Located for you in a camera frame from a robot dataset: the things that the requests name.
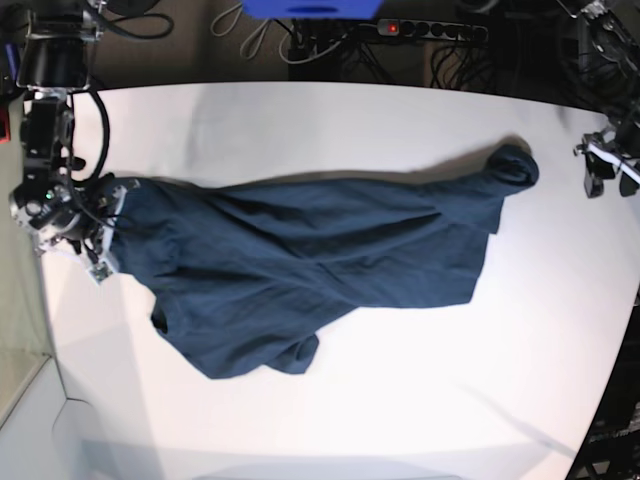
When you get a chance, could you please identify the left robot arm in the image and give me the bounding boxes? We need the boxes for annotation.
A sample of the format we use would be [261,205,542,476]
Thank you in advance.
[556,1,639,199]

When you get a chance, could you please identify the blue box at top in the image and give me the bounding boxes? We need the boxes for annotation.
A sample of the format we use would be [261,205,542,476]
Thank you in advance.
[242,0,383,19]

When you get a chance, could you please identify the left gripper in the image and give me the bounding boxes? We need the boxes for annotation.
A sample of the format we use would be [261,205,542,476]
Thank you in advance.
[573,128,639,199]

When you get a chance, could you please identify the blue object at left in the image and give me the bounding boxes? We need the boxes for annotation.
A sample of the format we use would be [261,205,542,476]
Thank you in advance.
[4,42,21,82]

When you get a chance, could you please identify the black power strip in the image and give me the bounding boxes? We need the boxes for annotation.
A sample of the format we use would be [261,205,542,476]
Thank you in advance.
[375,19,489,43]

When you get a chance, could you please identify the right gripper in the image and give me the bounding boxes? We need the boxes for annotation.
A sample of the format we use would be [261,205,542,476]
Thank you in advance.
[34,179,140,284]

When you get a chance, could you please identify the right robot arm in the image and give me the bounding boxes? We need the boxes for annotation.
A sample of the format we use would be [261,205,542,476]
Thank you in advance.
[9,1,174,283]

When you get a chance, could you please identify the red clamp at table edge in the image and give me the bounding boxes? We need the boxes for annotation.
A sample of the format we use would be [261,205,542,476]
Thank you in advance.
[0,107,11,144]

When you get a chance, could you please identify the white cable loops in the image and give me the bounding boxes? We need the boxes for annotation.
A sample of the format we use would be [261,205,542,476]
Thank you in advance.
[209,4,346,66]

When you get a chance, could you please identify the dark blue t-shirt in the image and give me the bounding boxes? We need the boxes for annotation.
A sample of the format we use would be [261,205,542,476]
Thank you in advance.
[109,145,539,379]

